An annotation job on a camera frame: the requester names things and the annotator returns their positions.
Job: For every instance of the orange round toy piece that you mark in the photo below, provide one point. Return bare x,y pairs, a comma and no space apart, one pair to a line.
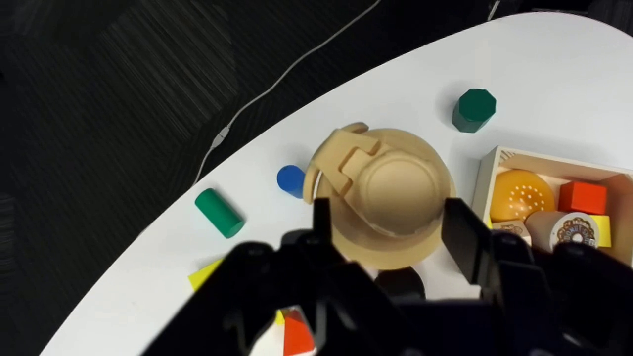
522,194

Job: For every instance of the green wooden cylinder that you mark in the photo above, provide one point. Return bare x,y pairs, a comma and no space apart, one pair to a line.
219,211

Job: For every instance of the beige bottle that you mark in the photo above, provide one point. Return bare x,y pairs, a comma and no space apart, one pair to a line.
431,247

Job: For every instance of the beige bottle lid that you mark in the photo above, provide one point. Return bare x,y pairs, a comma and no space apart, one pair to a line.
395,194

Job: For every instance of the donut print wooden cylinder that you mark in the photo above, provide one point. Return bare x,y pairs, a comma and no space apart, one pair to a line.
559,229

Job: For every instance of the blue round wooden block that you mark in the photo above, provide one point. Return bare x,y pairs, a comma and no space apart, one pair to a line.
288,180

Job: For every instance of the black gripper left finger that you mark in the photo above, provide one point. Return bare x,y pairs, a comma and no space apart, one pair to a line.
322,223

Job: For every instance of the shallow wooden tray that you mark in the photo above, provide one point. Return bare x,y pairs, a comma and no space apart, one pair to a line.
484,178

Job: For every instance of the small yellow wooden block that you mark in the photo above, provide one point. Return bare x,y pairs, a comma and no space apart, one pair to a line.
601,229

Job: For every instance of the black wooden block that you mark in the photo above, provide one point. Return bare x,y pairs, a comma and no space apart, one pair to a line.
397,281

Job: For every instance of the small red wooden block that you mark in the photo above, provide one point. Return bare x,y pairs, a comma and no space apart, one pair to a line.
583,196

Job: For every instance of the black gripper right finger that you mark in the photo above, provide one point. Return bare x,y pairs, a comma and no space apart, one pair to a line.
466,239

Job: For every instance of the green octagonal wooden block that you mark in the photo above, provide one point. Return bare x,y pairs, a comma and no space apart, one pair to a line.
474,111

